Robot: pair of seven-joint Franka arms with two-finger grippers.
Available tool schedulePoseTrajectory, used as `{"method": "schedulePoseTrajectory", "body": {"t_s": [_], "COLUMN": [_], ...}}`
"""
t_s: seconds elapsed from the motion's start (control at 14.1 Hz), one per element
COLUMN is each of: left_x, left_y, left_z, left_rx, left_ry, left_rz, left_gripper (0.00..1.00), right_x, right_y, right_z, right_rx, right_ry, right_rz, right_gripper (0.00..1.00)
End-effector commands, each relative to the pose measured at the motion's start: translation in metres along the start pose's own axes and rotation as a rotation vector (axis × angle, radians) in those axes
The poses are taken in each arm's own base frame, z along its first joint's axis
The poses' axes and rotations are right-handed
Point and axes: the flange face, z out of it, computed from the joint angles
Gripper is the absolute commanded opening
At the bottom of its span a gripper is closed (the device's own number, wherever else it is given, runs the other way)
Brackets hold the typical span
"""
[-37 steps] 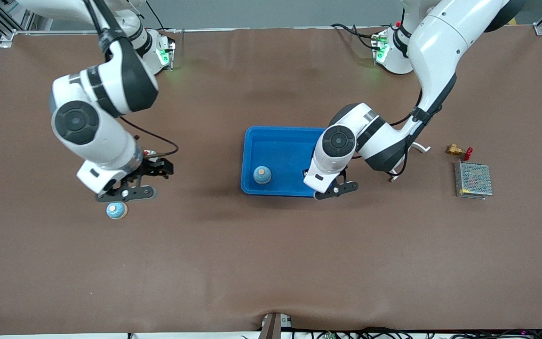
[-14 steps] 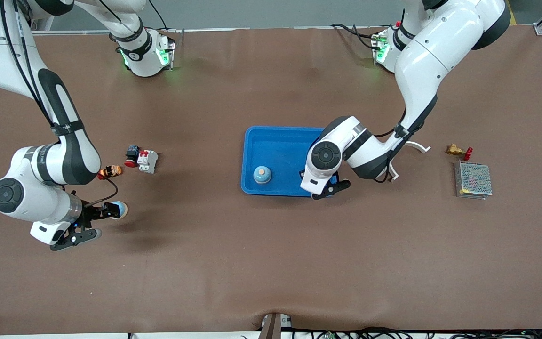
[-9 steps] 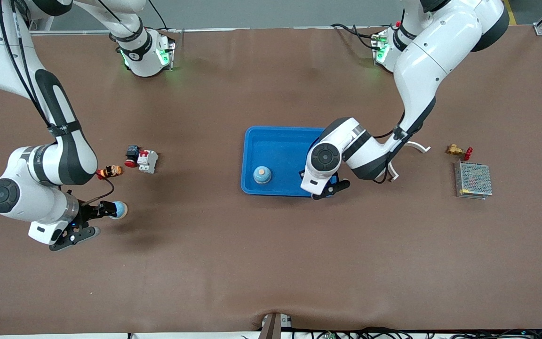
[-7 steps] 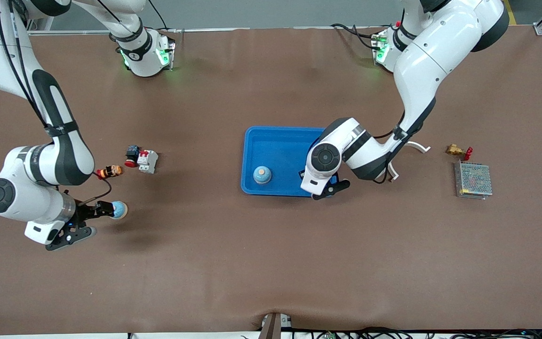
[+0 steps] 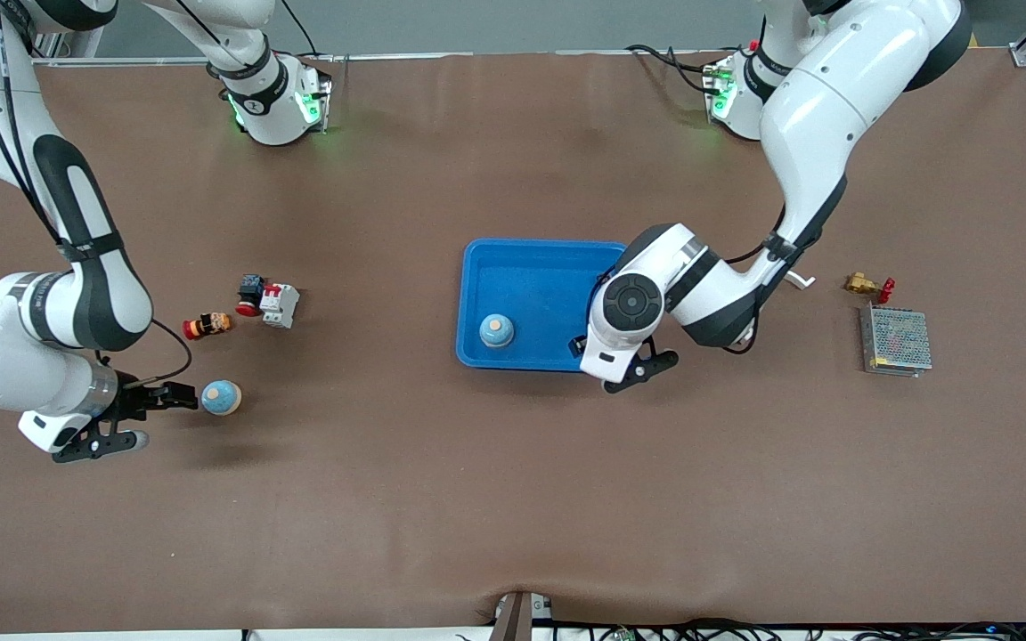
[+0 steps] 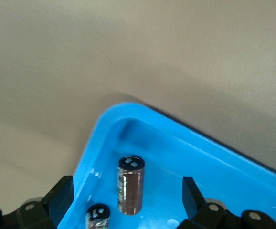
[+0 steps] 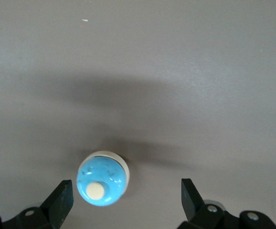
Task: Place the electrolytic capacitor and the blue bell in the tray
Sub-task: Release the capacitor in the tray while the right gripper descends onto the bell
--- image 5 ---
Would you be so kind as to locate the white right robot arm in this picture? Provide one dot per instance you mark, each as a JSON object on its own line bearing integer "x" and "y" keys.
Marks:
{"x": 23, "y": 383}

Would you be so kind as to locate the blue bell with tan button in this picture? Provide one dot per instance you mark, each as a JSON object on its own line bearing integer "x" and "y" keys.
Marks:
{"x": 496, "y": 334}
{"x": 221, "y": 399}

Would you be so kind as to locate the white and red circuit breaker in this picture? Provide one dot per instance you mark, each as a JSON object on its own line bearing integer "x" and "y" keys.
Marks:
{"x": 280, "y": 305}

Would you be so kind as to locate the metal mesh power supply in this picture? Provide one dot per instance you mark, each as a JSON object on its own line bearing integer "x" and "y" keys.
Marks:
{"x": 896, "y": 338}

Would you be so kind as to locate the blue plastic tray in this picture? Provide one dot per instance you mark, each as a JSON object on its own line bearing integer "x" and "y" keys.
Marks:
{"x": 531, "y": 285}

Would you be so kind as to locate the brown camera mount post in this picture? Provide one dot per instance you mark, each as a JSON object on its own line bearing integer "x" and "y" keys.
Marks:
{"x": 513, "y": 623}

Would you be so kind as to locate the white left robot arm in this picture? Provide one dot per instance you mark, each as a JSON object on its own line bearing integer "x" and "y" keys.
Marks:
{"x": 825, "y": 107}

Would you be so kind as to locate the red and black emergency button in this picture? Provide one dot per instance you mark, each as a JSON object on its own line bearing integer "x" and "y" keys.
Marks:
{"x": 251, "y": 289}

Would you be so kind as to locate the red and orange push button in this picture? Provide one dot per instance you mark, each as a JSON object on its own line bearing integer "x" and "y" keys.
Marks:
{"x": 207, "y": 326}

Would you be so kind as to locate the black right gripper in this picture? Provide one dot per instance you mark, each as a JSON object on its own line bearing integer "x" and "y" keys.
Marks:
{"x": 133, "y": 400}

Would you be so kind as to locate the brown table mat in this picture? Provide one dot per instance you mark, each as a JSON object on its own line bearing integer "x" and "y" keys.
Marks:
{"x": 513, "y": 499}

